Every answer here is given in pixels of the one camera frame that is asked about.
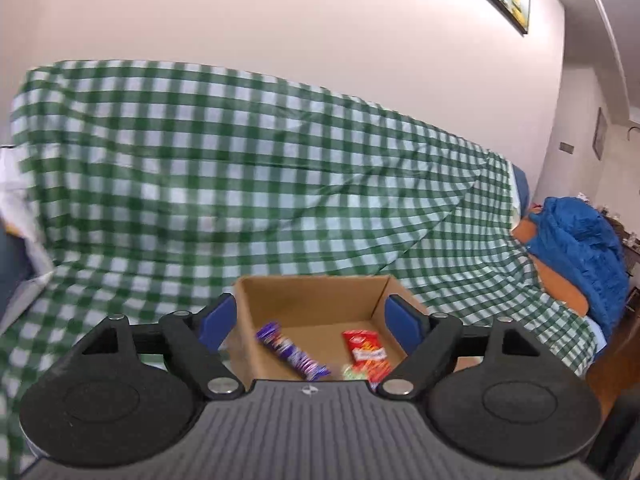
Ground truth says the cardboard box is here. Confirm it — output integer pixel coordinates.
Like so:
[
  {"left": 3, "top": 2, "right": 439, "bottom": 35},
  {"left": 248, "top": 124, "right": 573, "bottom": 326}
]
[{"left": 222, "top": 274, "right": 482, "bottom": 395}]

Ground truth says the white paper bag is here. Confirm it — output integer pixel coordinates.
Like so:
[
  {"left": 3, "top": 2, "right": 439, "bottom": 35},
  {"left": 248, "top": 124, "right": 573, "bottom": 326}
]
[{"left": 0, "top": 145, "right": 56, "bottom": 281}]

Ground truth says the blue grey fabric bag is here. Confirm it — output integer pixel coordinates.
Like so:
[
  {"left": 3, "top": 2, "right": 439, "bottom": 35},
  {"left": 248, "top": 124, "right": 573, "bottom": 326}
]
[{"left": 0, "top": 162, "right": 609, "bottom": 364}]

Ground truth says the purple snack packet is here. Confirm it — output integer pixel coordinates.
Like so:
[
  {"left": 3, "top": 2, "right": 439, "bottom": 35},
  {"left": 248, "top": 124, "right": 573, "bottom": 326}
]
[{"left": 256, "top": 322, "right": 332, "bottom": 381}]

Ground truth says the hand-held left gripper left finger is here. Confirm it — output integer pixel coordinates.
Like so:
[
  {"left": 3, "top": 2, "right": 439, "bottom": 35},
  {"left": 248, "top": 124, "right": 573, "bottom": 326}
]
[{"left": 74, "top": 293, "right": 247, "bottom": 402}]

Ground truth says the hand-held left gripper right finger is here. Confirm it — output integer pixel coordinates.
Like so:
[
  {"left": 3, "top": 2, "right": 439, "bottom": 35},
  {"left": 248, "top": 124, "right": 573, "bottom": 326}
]
[{"left": 375, "top": 294, "right": 548, "bottom": 403}]

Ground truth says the dark wooden table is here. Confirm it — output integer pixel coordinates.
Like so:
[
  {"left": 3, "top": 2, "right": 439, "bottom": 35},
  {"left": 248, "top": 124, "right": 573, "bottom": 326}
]
[{"left": 597, "top": 200, "right": 640, "bottom": 283}]

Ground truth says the blue jacket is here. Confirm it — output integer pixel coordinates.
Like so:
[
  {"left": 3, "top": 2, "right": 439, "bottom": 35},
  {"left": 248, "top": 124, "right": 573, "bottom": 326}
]
[{"left": 525, "top": 196, "right": 632, "bottom": 344}]

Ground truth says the orange cushion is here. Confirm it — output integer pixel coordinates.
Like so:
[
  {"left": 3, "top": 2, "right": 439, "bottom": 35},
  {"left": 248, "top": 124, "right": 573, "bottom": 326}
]
[{"left": 512, "top": 215, "right": 591, "bottom": 317}]

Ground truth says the red snack packet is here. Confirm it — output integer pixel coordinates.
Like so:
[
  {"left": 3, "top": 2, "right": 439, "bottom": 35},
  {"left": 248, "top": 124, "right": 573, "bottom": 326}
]
[{"left": 342, "top": 329, "right": 394, "bottom": 387}]

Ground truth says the green checkered cloth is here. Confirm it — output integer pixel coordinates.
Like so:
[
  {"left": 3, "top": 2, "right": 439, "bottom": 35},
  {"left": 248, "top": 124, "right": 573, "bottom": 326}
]
[{"left": 0, "top": 59, "right": 608, "bottom": 476}]

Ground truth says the small wall frame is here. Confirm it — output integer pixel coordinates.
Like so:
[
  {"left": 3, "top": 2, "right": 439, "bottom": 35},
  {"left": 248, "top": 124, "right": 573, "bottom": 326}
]
[{"left": 592, "top": 107, "right": 608, "bottom": 162}]

